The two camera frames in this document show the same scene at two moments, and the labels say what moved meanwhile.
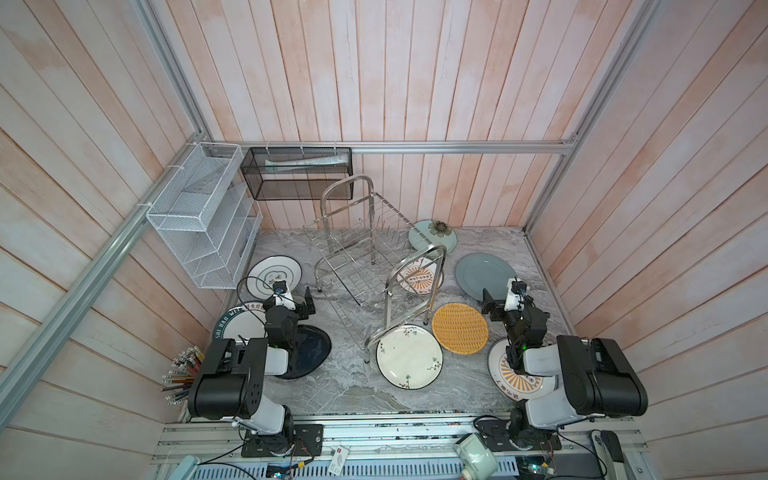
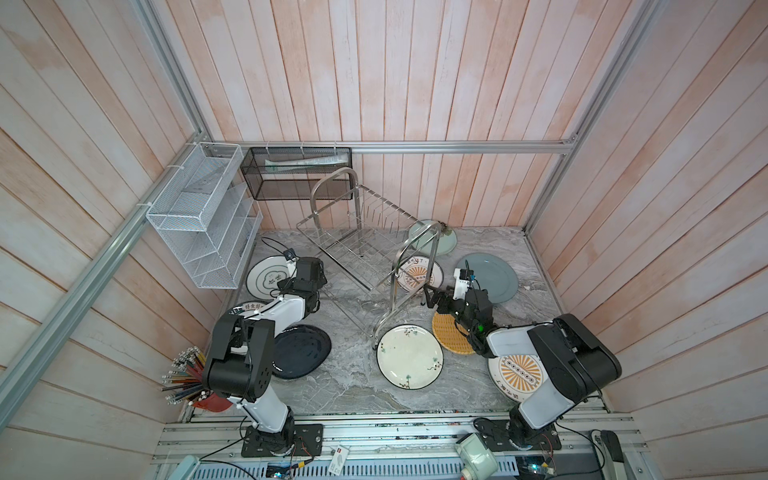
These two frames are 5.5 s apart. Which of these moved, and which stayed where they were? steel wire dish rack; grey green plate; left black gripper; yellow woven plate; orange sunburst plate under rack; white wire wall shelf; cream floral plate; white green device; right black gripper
Moved: steel wire dish rack; left black gripper; right black gripper
Stayed: grey green plate; orange sunburst plate under rack; cream floral plate; yellow woven plate; white wire wall shelf; white green device
